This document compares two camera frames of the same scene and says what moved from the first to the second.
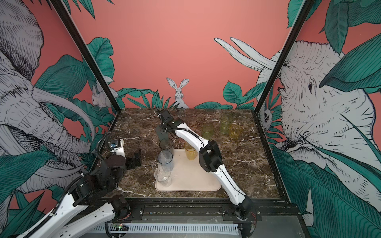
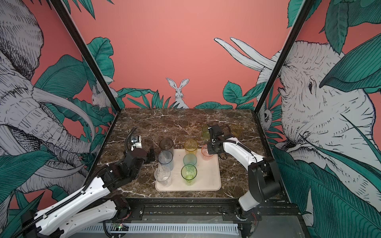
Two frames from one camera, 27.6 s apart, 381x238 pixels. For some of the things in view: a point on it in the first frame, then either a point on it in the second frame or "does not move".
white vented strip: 170,228 does not move
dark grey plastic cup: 166,144 does not move
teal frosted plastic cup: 160,136 -> 190,159
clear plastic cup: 163,176 does not move
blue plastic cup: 165,158 does not move
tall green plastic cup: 225,120 -> 189,172
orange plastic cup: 191,153 does not move
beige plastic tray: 188,175 does not move
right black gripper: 163,130 -> 210,150
